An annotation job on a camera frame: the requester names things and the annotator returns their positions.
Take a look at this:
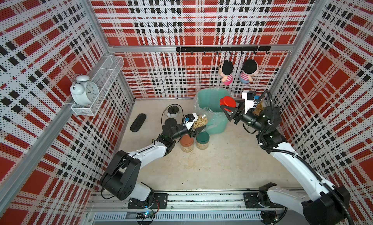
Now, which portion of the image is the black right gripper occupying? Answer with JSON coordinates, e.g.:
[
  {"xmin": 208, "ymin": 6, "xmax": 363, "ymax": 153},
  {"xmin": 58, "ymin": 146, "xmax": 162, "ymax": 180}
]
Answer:
[{"xmin": 221, "ymin": 100, "xmax": 267, "ymax": 134}]

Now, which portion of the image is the clear plastic bin liner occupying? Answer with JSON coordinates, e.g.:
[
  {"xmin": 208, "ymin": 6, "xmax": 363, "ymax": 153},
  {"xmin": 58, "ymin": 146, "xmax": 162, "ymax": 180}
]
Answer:
[{"xmin": 192, "ymin": 87, "xmax": 235, "ymax": 132}]

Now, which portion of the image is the green plastic trash bin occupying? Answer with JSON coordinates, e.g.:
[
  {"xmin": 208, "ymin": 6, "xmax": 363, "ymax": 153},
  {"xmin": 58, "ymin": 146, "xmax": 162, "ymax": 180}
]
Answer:
[{"xmin": 197, "ymin": 88, "xmax": 234, "ymax": 135}]

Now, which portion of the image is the green lid peanut jar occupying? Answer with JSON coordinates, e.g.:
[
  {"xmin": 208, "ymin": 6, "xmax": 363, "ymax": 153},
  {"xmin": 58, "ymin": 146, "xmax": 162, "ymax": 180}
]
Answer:
[{"xmin": 196, "ymin": 132, "xmax": 210, "ymax": 150}]

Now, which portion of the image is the white round device black top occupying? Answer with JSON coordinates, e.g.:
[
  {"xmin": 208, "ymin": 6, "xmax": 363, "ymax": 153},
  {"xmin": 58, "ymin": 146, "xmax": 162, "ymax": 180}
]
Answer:
[{"xmin": 166, "ymin": 105, "xmax": 180, "ymax": 118}]

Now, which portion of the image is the tan teddy bear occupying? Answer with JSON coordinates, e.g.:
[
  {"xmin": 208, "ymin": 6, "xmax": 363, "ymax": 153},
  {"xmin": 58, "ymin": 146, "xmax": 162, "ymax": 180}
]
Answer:
[{"xmin": 253, "ymin": 99, "xmax": 266, "ymax": 116}]

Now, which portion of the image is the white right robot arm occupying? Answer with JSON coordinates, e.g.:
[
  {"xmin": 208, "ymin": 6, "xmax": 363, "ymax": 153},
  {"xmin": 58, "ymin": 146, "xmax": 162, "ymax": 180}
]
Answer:
[{"xmin": 220, "ymin": 96, "xmax": 354, "ymax": 225}]

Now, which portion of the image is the white wire mesh shelf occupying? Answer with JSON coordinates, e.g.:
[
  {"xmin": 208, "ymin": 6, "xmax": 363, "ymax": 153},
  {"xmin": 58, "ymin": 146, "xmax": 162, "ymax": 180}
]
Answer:
[{"xmin": 71, "ymin": 55, "xmax": 124, "ymax": 116}]

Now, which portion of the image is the orange lid peanut jar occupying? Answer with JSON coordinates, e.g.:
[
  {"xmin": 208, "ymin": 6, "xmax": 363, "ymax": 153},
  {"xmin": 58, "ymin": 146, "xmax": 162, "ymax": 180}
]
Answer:
[{"xmin": 180, "ymin": 135, "xmax": 194, "ymax": 153}]

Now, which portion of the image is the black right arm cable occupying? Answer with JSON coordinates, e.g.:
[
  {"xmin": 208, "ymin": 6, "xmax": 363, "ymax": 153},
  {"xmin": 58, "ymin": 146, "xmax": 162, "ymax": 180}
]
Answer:
[{"xmin": 243, "ymin": 90, "xmax": 356, "ymax": 225}]

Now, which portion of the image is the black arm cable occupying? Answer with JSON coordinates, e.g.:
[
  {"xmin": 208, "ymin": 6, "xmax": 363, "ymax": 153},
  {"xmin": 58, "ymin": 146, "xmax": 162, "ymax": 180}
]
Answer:
[
  {"xmin": 243, "ymin": 90, "xmax": 356, "ymax": 225},
  {"xmin": 100, "ymin": 103, "xmax": 185, "ymax": 199}
]

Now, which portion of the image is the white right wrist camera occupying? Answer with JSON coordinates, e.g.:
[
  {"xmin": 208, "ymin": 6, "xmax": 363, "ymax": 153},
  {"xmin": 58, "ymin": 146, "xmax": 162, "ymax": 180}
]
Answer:
[{"xmin": 241, "ymin": 90, "xmax": 258, "ymax": 113}]

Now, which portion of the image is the metal base rail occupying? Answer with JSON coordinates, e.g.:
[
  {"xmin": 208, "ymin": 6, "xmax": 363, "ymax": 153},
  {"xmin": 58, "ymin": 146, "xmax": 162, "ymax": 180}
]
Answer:
[{"xmin": 85, "ymin": 188, "xmax": 292, "ymax": 225}]

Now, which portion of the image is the pink striped hanging doll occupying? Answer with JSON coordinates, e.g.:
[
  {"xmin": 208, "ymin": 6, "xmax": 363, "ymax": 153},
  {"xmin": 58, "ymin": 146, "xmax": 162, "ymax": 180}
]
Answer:
[{"xmin": 219, "ymin": 60, "xmax": 233, "ymax": 86}]

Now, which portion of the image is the red jar lid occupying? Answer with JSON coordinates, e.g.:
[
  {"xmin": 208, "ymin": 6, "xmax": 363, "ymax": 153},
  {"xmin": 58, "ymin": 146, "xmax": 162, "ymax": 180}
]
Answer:
[{"xmin": 220, "ymin": 96, "xmax": 237, "ymax": 107}]

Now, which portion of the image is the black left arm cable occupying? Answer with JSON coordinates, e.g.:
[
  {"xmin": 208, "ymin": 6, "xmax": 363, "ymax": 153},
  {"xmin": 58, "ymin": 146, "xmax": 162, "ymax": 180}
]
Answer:
[{"xmin": 100, "ymin": 103, "xmax": 185, "ymax": 199}]

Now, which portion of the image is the black wall hook rail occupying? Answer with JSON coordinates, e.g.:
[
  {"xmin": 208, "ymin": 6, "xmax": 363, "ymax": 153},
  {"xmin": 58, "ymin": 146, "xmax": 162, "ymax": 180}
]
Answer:
[{"xmin": 176, "ymin": 46, "xmax": 272, "ymax": 53}]

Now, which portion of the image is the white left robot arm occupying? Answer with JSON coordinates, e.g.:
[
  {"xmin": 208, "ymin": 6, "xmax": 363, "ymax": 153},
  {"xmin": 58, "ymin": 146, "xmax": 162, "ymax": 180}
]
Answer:
[{"xmin": 100, "ymin": 113, "xmax": 206, "ymax": 208}]

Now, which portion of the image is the green circuit board with wires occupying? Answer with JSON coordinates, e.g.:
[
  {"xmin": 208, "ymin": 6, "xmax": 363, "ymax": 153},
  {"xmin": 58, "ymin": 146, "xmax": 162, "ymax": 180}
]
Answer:
[{"xmin": 136, "ymin": 207, "xmax": 159, "ymax": 225}]

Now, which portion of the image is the clear peanut jar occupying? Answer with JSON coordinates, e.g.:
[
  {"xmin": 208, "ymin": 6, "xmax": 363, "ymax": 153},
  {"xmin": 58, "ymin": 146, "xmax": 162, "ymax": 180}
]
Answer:
[{"xmin": 192, "ymin": 107, "xmax": 217, "ymax": 130}]

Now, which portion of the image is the white twin-bell alarm clock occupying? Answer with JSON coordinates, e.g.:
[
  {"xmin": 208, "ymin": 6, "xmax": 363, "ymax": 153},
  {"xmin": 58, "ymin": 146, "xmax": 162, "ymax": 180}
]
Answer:
[{"xmin": 70, "ymin": 75, "xmax": 100, "ymax": 106}]

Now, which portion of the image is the blue striped hanging doll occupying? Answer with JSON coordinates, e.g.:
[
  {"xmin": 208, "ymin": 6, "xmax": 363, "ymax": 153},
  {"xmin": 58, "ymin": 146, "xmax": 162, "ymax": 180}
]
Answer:
[{"xmin": 239, "ymin": 59, "xmax": 258, "ymax": 84}]

